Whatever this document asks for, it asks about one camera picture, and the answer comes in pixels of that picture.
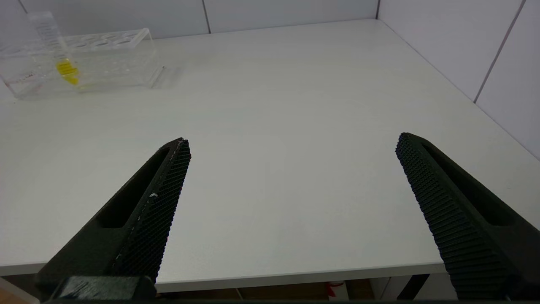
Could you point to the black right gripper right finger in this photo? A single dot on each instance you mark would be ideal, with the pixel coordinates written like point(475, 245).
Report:
point(464, 219)

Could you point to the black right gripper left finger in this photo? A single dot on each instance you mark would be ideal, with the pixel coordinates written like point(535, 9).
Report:
point(147, 219)

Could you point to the clear acrylic test tube rack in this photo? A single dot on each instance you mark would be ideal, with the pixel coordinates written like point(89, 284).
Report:
point(126, 59)

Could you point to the test tube with yellow pigment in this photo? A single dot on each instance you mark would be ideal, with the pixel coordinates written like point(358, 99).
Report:
point(67, 69)

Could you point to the black table leg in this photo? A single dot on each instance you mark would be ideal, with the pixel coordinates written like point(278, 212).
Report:
point(413, 287)

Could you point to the white object with red mark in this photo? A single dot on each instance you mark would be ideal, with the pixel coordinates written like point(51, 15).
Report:
point(336, 290)

